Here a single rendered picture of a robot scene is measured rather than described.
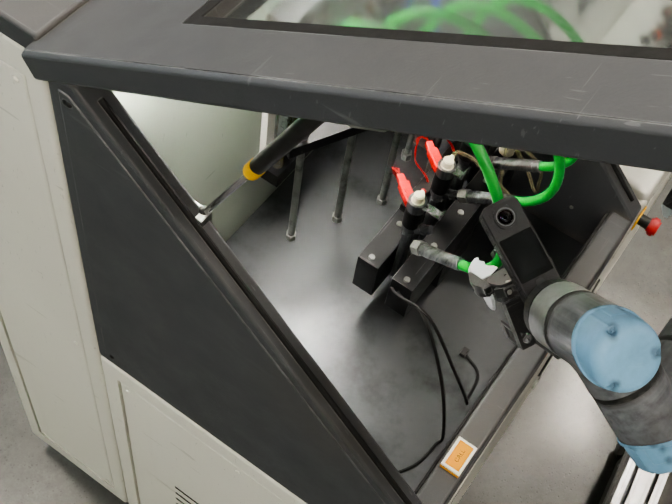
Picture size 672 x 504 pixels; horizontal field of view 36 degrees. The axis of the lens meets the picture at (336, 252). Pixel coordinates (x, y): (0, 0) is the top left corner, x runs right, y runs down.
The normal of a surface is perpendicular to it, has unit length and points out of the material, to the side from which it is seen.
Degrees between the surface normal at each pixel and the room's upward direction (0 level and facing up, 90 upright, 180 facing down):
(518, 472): 0
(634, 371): 45
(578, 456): 0
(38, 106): 90
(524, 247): 22
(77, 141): 90
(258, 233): 0
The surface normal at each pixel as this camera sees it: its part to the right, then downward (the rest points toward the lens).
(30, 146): -0.57, 0.66
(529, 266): -0.01, -0.20
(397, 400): 0.11, -0.54
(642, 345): 0.22, 0.22
